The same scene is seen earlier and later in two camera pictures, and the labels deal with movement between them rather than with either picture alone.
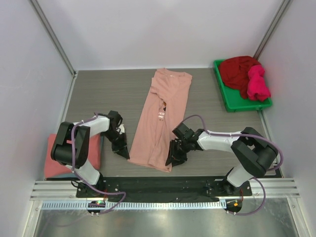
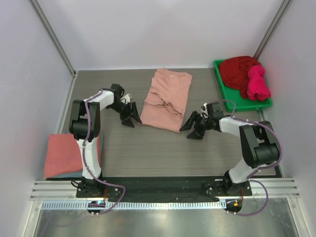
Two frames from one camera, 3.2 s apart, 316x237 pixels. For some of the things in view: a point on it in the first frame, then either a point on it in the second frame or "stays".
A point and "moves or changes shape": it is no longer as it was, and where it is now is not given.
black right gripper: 178,147 -> 200,122
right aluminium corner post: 266,36 stays
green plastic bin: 234,101 stays
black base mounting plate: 161,189 stays
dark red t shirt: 234,71 stays
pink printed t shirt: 161,118 moves or changes shape
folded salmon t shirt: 53,168 stays
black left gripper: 118,148 -> 131,111
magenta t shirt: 257,89 stays
